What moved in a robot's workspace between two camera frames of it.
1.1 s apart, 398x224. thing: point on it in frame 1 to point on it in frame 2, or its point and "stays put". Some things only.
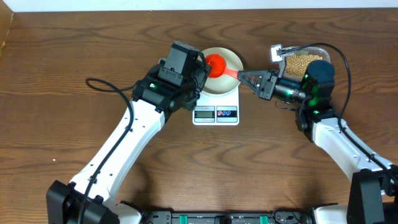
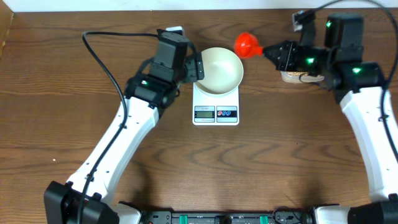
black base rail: x=278 y=216 stays put
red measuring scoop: x=218 y=68 to x=245 y=46
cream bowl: x=225 y=84 stays put
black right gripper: x=265 y=86 to x=285 y=63
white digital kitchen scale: x=222 y=109 stays put
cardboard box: x=6 y=18 stays put
